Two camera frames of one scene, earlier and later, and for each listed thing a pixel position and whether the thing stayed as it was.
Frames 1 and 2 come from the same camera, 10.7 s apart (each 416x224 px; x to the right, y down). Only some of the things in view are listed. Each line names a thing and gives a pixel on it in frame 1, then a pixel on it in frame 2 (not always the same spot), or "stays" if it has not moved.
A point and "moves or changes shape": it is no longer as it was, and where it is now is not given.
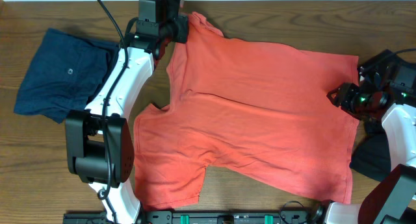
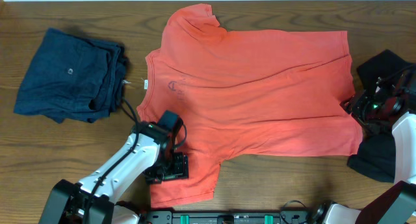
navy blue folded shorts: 68,73 stays
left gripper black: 179,25 -> 181,170
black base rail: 316,216 stays
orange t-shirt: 261,112 moves or changes shape
